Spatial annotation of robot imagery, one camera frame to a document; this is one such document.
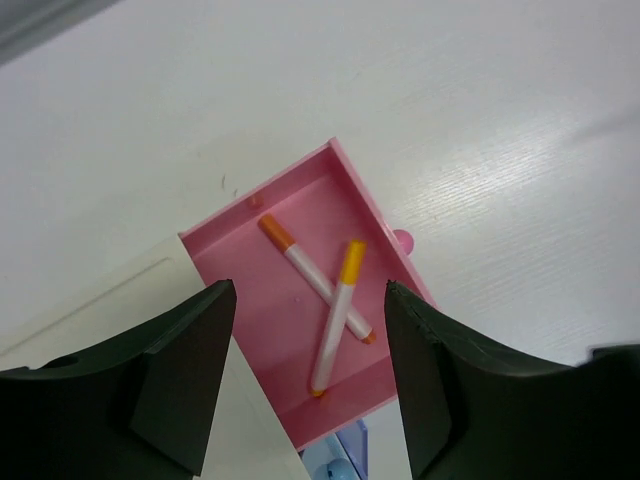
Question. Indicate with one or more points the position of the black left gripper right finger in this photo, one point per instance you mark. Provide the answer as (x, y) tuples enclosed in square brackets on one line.
[(473, 408)]

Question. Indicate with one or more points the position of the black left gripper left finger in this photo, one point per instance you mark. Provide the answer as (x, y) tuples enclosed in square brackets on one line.
[(139, 405)]

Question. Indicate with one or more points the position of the white drawer cabinet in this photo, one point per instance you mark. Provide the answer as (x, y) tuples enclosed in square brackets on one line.
[(247, 441)]

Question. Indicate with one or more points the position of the blue drawer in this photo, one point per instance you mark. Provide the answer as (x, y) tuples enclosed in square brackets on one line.
[(341, 455)]

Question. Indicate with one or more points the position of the yellow capped white pen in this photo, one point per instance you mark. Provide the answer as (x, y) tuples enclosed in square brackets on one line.
[(339, 309)]

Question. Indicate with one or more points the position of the pink drawer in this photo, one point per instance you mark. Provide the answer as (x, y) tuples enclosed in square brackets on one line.
[(279, 320)]

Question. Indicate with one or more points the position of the orange capped white pen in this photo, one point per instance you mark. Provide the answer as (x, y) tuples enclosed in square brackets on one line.
[(312, 274)]

